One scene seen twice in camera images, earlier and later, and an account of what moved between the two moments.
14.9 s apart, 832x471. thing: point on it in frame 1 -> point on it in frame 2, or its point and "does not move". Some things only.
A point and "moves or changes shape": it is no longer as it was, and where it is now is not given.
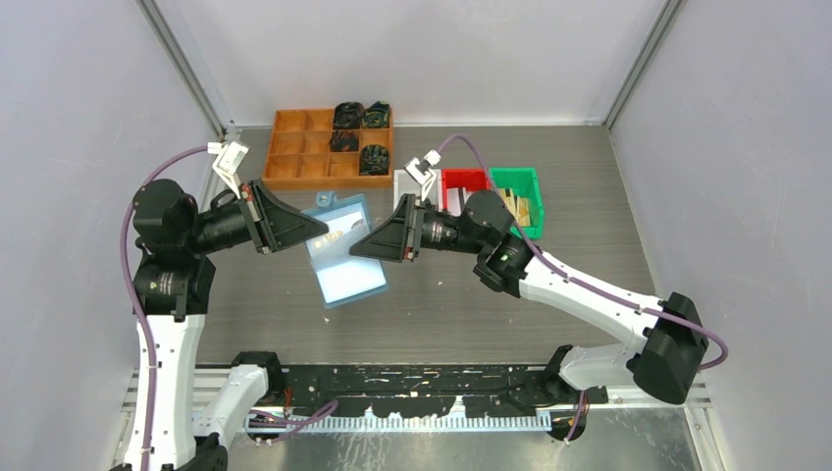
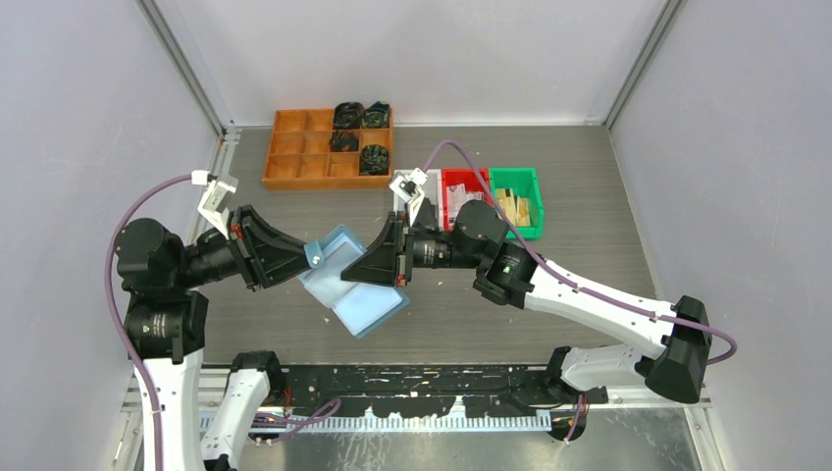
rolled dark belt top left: x=348 y=116 does not move
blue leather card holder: x=340 y=276 moves or changes shape
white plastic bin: x=404 y=183 does not move
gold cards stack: x=519 y=207 does not move
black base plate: x=436 y=390 does not move
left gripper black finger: x=277 y=224 -> x=266 y=255
